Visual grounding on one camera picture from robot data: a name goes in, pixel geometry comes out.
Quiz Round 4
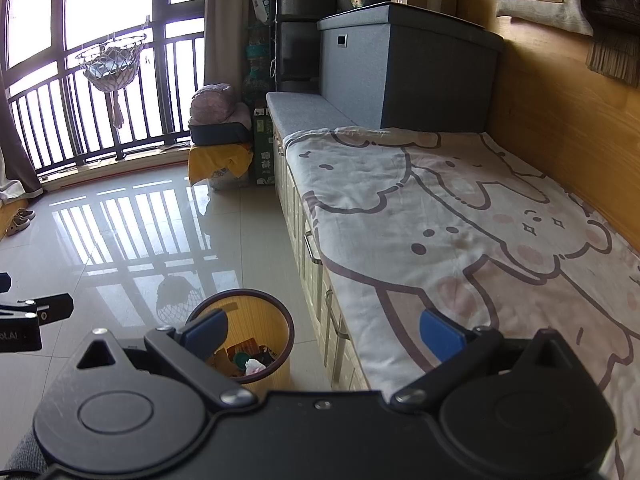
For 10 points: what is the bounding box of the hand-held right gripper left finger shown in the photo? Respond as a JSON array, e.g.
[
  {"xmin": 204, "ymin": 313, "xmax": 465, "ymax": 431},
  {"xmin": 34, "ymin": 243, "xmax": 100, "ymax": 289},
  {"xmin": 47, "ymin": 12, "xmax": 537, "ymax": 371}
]
[{"xmin": 67, "ymin": 308, "xmax": 256, "ymax": 413}]

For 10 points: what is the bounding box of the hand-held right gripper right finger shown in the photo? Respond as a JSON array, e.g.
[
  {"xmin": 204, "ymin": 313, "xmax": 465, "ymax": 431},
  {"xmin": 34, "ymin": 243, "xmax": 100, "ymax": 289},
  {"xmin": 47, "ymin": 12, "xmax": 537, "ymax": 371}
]
[{"xmin": 392, "ymin": 309, "xmax": 578, "ymax": 411}]

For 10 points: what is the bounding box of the yellow woven wastebasket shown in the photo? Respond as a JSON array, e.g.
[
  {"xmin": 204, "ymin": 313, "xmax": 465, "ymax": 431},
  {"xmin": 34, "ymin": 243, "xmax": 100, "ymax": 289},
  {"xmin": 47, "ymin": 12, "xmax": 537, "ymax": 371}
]
[{"xmin": 185, "ymin": 288, "xmax": 295, "ymax": 395}]

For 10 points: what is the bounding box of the white curtain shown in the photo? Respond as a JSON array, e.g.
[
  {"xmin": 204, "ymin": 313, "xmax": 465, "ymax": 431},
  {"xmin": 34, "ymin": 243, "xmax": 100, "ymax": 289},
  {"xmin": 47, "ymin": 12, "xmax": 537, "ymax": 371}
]
[{"xmin": 0, "ymin": 150, "xmax": 27, "ymax": 204}]

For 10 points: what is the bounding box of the white bench cabinet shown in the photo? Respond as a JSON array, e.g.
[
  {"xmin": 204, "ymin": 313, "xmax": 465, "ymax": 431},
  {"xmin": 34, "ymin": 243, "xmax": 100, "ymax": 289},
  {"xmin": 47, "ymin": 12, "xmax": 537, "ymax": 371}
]
[{"xmin": 272, "ymin": 125, "xmax": 373, "ymax": 393}]

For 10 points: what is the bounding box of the brown curtain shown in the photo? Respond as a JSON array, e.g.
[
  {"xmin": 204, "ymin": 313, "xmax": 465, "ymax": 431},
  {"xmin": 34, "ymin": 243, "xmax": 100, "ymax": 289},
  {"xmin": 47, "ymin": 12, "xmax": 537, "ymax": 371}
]
[{"xmin": 0, "ymin": 85, "xmax": 44, "ymax": 199}]

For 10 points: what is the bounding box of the bear printed blanket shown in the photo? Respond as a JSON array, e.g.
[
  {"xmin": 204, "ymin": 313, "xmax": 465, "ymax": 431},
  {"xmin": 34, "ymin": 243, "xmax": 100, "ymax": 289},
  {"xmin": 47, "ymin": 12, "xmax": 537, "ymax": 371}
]
[{"xmin": 282, "ymin": 127, "xmax": 640, "ymax": 480}]

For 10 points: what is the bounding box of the white sack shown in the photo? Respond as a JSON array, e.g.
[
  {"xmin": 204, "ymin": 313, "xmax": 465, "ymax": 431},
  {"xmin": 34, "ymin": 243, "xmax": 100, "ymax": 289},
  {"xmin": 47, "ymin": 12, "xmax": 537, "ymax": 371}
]
[{"xmin": 207, "ymin": 167, "xmax": 251, "ymax": 191}]

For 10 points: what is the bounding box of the yellow cloth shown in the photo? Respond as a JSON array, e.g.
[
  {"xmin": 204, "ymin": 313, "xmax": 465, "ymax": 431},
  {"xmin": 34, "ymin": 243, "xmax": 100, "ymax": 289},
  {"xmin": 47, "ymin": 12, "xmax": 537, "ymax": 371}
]
[{"xmin": 188, "ymin": 142, "xmax": 255, "ymax": 184}]

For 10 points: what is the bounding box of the black balcony railing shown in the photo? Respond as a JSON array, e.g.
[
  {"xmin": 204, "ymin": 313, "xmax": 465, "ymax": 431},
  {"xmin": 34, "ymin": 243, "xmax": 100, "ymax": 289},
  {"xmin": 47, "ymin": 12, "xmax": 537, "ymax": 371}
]
[{"xmin": 7, "ymin": 22, "xmax": 207, "ymax": 172}]

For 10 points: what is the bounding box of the green cardboard box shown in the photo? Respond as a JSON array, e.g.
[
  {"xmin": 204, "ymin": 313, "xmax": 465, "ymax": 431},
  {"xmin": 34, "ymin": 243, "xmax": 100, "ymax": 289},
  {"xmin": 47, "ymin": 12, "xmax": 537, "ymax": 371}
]
[{"xmin": 251, "ymin": 105, "xmax": 276, "ymax": 186}]

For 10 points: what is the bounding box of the pink cloth bundle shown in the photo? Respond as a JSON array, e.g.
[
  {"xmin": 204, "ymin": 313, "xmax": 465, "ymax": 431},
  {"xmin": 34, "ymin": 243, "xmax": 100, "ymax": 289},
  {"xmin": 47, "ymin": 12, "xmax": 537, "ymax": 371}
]
[{"xmin": 190, "ymin": 84, "xmax": 252, "ymax": 126}]

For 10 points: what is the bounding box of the hanging net basket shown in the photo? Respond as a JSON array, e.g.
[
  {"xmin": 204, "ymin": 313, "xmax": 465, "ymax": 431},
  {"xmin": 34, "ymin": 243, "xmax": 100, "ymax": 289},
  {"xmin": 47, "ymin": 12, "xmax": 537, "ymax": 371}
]
[{"xmin": 75, "ymin": 30, "xmax": 149, "ymax": 129}]

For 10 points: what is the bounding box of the grey bench cushion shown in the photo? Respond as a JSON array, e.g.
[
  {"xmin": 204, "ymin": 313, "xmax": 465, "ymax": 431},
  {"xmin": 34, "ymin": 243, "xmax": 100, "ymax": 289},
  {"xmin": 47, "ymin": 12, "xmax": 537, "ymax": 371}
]
[{"xmin": 266, "ymin": 91, "xmax": 359, "ymax": 141}]

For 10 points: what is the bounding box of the grey fabric storage box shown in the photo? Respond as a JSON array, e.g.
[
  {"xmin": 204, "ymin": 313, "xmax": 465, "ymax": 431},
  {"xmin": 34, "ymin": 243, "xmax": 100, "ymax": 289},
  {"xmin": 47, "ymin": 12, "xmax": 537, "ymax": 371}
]
[{"xmin": 317, "ymin": 2, "xmax": 505, "ymax": 132}]

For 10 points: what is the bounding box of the bottled water pack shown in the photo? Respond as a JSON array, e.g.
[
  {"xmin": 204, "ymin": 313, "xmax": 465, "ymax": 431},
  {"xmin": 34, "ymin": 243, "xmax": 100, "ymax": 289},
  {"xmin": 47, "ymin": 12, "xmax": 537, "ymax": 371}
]
[{"xmin": 244, "ymin": 25, "xmax": 274, "ymax": 107}]

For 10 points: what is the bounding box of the beige curtain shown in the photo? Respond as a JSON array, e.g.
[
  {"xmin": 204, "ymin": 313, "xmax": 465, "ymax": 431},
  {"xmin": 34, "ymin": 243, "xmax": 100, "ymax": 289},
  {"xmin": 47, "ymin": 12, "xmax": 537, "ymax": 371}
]
[{"xmin": 204, "ymin": 0, "xmax": 274, "ymax": 102}]

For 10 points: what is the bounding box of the black drawer tower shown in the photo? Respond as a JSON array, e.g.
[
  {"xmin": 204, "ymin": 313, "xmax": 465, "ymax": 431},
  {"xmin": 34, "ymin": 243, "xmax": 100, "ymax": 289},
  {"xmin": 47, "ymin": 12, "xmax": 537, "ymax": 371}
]
[{"xmin": 274, "ymin": 0, "xmax": 342, "ymax": 94}]

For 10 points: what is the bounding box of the brown fringed bag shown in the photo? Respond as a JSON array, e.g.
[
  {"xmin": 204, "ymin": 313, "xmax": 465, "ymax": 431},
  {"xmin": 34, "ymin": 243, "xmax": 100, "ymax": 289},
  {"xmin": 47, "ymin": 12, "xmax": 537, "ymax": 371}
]
[{"xmin": 582, "ymin": 0, "xmax": 640, "ymax": 87}]

